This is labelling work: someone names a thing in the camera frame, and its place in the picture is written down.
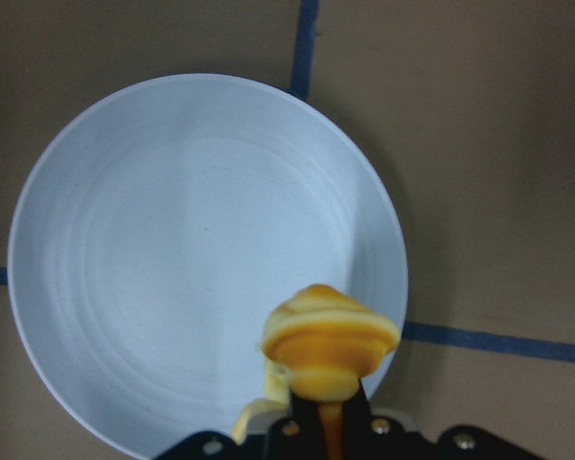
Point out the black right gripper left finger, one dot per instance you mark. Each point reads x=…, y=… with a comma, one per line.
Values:
x=297, y=435

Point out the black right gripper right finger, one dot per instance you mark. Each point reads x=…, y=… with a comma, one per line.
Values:
x=372, y=433

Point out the sliced orange bread loaf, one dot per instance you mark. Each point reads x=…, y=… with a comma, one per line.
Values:
x=319, y=345

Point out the light blue plate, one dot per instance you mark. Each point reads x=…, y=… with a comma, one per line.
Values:
x=160, y=228

